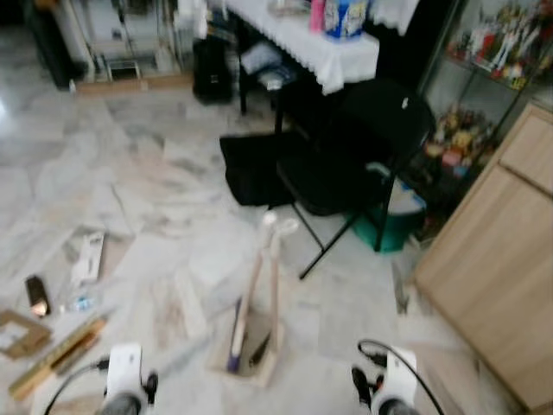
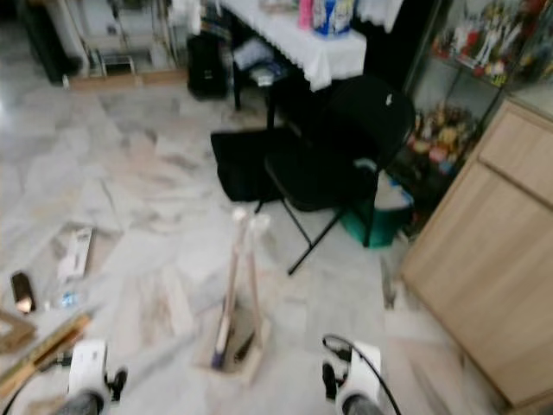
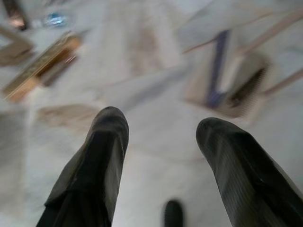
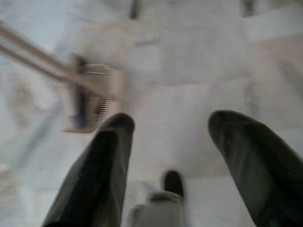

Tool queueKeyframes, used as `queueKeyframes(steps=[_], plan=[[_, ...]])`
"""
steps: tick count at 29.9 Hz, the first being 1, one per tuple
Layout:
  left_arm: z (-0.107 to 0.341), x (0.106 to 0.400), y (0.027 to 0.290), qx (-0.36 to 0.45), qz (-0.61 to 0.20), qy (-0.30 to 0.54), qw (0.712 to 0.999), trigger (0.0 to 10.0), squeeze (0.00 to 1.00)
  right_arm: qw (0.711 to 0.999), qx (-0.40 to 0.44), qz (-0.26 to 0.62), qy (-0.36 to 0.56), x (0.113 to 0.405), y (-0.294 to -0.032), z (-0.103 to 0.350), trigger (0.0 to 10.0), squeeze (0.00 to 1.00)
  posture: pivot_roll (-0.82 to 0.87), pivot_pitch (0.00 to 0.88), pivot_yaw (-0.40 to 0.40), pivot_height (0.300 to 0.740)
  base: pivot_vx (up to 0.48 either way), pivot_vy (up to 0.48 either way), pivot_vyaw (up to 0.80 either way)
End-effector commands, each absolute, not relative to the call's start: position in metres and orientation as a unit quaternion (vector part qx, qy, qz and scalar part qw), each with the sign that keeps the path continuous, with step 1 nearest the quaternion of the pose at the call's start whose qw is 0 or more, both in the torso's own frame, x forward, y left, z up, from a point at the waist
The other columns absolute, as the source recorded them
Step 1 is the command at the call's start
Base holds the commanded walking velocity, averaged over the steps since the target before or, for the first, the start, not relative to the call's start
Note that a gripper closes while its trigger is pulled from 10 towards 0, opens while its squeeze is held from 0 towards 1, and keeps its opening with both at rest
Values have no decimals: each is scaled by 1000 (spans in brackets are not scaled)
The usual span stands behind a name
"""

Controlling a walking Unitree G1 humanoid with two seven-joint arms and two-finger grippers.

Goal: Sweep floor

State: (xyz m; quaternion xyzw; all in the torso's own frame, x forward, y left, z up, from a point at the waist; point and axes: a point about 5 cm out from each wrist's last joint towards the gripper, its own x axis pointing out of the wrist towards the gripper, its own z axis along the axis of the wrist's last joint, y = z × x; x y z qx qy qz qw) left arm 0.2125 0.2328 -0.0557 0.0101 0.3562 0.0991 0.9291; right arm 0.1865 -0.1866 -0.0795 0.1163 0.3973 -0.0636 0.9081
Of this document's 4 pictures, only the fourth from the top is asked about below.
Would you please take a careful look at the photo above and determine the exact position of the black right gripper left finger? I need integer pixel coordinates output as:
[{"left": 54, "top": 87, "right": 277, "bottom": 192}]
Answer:
[{"left": 41, "top": 113, "right": 135, "bottom": 227}]

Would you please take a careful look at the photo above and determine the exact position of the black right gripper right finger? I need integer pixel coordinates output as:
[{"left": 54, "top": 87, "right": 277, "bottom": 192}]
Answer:
[{"left": 207, "top": 110, "right": 303, "bottom": 227}]

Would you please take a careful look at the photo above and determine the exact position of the beige long-handled dustpan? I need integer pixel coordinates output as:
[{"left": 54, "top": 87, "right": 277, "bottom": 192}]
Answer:
[{"left": 0, "top": 21, "right": 125, "bottom": 133}]

